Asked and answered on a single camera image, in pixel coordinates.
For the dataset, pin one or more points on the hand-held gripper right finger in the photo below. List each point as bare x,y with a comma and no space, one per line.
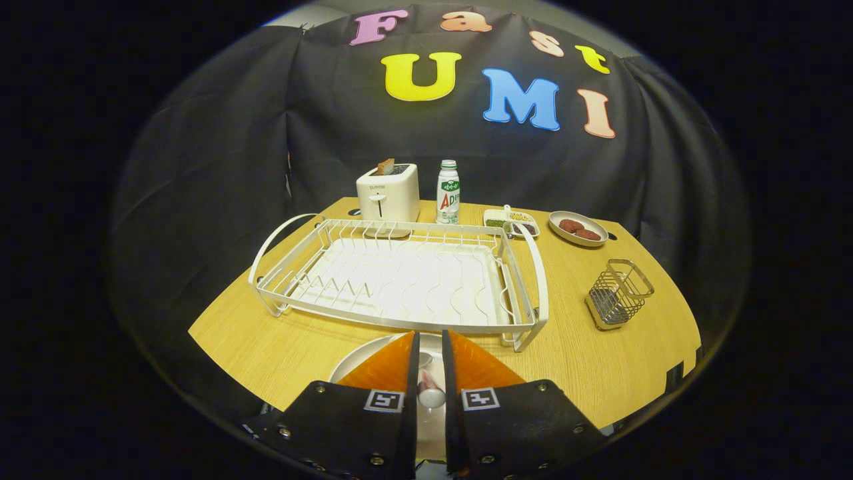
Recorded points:
450,373

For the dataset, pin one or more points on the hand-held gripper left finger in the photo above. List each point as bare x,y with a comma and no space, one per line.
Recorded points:
412,373

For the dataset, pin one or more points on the white round plate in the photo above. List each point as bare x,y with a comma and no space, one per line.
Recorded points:
356,365

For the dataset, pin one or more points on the white divided dish with beans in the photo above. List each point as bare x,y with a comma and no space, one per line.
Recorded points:
496,216

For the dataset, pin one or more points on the small plate holding patties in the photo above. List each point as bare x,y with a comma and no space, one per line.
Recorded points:
560,234

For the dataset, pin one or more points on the white bottle with green label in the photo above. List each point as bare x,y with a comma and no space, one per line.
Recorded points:
448,196

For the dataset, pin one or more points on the white toaster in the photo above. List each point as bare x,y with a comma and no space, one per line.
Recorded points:
393,193

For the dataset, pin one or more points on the brown meat patty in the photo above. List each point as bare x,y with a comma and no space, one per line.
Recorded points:
588,234
571,225

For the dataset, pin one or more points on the brown toast slice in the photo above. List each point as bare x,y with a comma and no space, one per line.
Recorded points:
386,166

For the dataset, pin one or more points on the black backdrop cloth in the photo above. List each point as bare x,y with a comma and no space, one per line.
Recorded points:
213,133

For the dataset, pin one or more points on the black table bracket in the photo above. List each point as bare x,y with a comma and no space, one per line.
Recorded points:
698,356
674,378

